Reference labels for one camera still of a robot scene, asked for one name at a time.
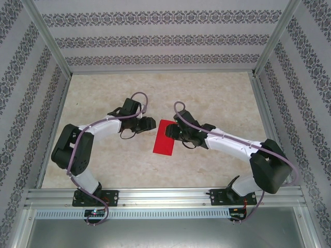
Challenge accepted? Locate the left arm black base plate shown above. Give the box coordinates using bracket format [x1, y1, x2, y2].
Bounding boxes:
[72, 190, 119, 207]

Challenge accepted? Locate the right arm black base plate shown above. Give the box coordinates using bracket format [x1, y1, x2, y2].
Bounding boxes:
[210, 188, 259, 207]

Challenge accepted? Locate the grey sheet metal panel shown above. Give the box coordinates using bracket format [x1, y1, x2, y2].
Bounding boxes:
[25, 206, 316, 248]

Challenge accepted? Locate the aluminium mounting rail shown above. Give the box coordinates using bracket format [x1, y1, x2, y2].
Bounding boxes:
[24, 188, 307, 209]

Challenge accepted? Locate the aluminium frame post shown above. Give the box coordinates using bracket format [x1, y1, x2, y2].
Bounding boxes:
[252, 0, 303, 77]
[20, 0, 73, 77]

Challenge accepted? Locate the aluminium frame cross beam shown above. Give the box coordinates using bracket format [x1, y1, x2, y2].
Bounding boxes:
[69, 67, 255, 75]

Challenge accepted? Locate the slotted grey cable duct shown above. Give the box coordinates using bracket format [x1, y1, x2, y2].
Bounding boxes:
[35, 208, 231, 220]

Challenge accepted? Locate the red paper sheet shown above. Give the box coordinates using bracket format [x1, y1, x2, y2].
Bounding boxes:
[152, 119, 176, 157]

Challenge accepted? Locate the aluminium table side rail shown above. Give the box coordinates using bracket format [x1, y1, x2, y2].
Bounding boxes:
[36, 74, 72, 189]
[249, 73, 294, 187]

